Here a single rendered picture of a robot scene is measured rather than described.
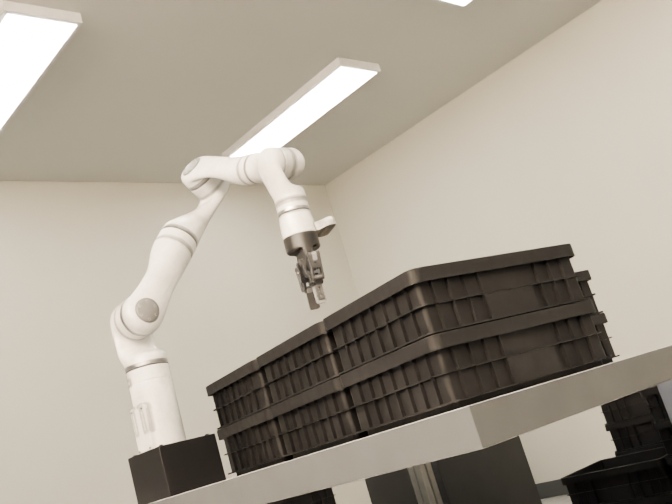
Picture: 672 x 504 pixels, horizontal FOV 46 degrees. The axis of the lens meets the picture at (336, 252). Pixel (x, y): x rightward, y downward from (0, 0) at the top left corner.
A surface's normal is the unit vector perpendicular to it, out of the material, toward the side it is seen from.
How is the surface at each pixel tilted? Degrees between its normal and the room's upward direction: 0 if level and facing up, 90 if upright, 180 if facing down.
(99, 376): 90
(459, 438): 90
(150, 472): 90
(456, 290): 90
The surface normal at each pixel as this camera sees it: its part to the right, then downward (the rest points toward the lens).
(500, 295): 0.50, -0.35
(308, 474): -0.72, 0.05
